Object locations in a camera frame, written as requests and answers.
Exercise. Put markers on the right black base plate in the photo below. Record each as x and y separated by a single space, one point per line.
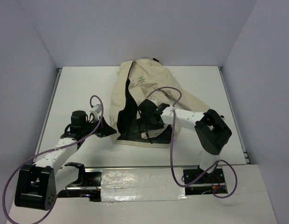
206 184

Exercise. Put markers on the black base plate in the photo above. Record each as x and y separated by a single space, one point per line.
206 184
89 188

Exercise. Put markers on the cream jacket with black zipper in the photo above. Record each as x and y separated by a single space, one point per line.
136 81

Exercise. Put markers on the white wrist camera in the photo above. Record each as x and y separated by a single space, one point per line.
96 111
154 101

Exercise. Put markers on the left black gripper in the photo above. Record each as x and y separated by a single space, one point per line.
105 129

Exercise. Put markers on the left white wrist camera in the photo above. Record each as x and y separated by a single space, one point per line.
96 111

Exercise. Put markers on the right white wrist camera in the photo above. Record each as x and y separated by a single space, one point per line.
154 101

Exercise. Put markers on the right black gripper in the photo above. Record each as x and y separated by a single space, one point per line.
147 126

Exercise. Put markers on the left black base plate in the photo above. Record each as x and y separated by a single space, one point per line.
89 188

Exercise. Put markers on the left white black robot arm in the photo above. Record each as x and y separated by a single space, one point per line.
39 183

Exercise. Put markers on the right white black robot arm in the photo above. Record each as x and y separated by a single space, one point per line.
211 129

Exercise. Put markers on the white foam front board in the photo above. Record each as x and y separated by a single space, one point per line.
152 197

